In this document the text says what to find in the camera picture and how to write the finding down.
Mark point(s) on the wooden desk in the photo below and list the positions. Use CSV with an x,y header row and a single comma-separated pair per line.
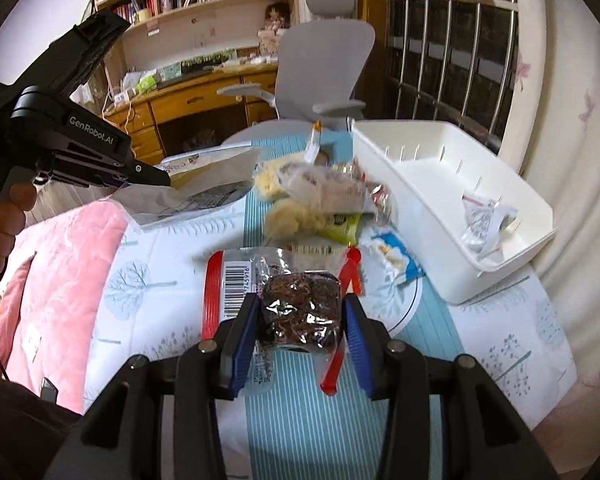
x,y
180,105

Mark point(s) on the white paper snack bag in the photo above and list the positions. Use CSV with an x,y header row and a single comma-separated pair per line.
x,y
200,180

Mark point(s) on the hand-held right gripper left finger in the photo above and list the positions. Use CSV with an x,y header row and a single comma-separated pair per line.
x,y
245,345

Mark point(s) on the metal window grille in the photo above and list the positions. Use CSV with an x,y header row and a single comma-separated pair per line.
x,y
450,35

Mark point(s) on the doll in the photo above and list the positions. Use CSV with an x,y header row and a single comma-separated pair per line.
x,y
275,17

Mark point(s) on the white plastic bin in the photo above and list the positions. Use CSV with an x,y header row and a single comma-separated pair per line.
x,y
410,185

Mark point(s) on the white orange snack packet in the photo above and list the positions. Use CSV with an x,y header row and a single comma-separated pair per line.
x,y
312,145

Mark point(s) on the black phone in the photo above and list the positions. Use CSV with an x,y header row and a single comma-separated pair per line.
x,y
48,391

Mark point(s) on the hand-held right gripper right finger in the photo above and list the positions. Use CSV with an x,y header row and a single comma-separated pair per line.
x,y
357,350

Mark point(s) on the red brown nut snack packet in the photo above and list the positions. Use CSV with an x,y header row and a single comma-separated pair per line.
x,y
325,185
382,205

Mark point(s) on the pink blanket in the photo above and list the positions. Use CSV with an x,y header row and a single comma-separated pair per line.
x,y
65,270

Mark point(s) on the grey office chair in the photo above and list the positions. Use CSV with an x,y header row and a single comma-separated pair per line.
x,y
320,55

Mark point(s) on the wooden bookshelf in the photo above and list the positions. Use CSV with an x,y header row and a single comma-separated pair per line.
x,y
190,25

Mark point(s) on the cream floral curtain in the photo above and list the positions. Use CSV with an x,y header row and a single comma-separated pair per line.
x,y
570,110

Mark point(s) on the green tissue pack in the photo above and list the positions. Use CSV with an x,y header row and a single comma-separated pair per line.
x,y
147,82

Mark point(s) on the person's dark clothing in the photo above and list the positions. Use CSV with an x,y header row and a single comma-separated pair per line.
x,y
20,425

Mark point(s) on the clear pale snack packet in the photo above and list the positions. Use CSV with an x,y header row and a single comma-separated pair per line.
x,y
482,225

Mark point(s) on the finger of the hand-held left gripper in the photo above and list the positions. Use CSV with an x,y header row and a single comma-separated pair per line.
x,y
150,176

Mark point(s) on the person's left hand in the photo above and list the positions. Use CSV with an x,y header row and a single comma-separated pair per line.
x,y
0,235

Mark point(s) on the brown cake packet red ends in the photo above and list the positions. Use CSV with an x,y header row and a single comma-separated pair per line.
x,y
300,305

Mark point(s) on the blue white snack packet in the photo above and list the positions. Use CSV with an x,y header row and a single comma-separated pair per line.
x,y
392,255

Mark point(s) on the yellow sponge cake packet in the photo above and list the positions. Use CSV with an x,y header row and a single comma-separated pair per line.
x,y
267,180
295,220

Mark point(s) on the green snack packet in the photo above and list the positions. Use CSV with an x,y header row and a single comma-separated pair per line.
x,y
342,225

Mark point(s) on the plastic bag under desk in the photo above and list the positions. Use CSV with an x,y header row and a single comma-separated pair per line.
x,y
200,137

